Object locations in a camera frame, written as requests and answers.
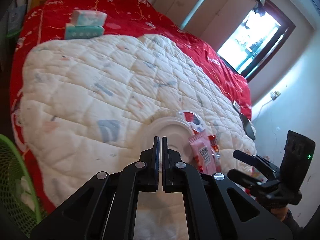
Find pink snack packet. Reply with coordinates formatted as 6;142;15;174
188;132;221;174

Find clear plastic bowl container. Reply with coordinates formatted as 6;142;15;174
177;110;206;134

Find green mesh trash basket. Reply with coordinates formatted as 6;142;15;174
1;135;42;238

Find black phone on bed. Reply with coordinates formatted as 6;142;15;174
233;100;255;141

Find white quilted blanket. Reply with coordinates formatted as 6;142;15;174
11;33;257;240

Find bright window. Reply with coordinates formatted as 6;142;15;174
217;0;296;81

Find white wardrobe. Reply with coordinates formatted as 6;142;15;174
152;0;258;41

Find teal tissue pack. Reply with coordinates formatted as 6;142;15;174
65;23;105;40

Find white tissue pack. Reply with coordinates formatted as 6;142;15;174
70;10;107;27

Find red bed cover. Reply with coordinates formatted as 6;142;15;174
9;0;252;213

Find blue paper bag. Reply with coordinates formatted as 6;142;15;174
7;4;27;35

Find wall power socket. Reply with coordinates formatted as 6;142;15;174
270;91;280;100

